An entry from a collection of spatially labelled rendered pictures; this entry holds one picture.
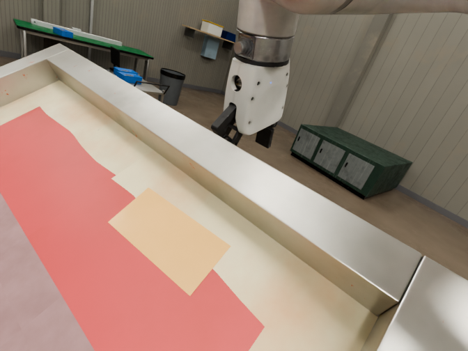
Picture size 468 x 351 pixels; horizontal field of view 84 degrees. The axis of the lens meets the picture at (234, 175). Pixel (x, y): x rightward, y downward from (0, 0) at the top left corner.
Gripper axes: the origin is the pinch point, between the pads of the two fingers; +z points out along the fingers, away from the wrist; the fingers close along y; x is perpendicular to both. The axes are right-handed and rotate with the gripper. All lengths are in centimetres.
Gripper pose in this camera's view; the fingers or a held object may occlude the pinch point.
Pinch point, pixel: (247, 149)
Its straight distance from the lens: 45.6
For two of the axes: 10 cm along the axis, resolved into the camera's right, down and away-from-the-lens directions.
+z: -1.0, 7.7, 6.3
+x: -7.3, -4.8, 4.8
